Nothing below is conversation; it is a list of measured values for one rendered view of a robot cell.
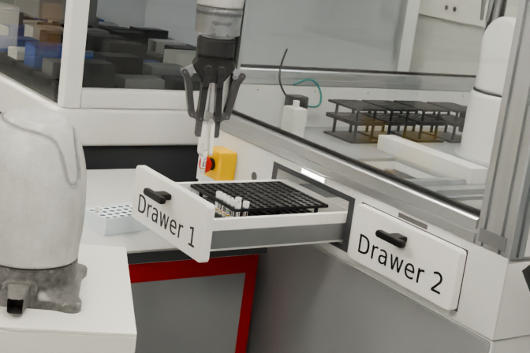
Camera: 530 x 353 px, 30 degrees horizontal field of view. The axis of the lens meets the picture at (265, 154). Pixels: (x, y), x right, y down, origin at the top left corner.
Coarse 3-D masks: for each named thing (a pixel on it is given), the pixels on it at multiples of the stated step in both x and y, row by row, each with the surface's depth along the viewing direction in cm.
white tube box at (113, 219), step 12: (120, 204) 218; (84, 216) 210; (96, 216) 207; (108, 216) 208; (120, 216) 209; (96, 228) 208; (108, 228) 206; (120, 228) 208; (132, 228) 211; (144, 228) 213
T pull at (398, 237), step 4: (376, 232) 182; (380, 232) 181; (384, 232) 180; (380, 236) 181; (384, 236) 180; (388, 236) 179; (392, 236) 179; (396, 236) 179; (400, 236) 180; (404, 236) 180; (388, 240) 179; (392, 240) 178; (396, 240) 177; (400, 240) 177; (404, 240) 180; (396, 244) 177; (400, 244) 176; (404, 244) 177
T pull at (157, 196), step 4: (144, 188) 189; (148, 188) 189; (144, 192) 189; (148, 192) 188; (152, 192) 187; (156, 192) 187; (160, 192) 188; (164, 192) 188; (148, 196) 188; (152, 196) 186; (156, 196) 185; (160, 196) 185; (164, 196) 187; (168, 196) 187; (156, 200) 185; (160, 200) 184; (164, 200) 184
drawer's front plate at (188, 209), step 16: (144, 176) 197; (160, 176) 192; (176, 192) 186; (192, 192) 184; (160, 208) 191; (176, 208) 186; (192, 208) 181; (208, 208) 177; (144, 224) 197; (192, 224) 181; (208, 224) 178; (176, 240) 186; (192, 240) 181; (208, 240) 179; (192, 256) 181; (208, 256) 179
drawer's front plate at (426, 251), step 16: (368, 208) 190; (368, 224) 189; (384, 224) 185; (400, 224) 182; (352, 240) 193; (384, 240) 185; (416, 240) 178; (432, 240) 175; (352, 256) 193; (368, 256) 189; (400, 256) 182; (416, 256) 178; (432, 256) 175; (448, 256) 172; (464, 256) 170; (384, 272) 186; (400, 272) 182; (416, 272) 178; (432, 272) 175; (448, 272) 172; (416, 288) 178; (448, 288) 172; (448, 304) 172
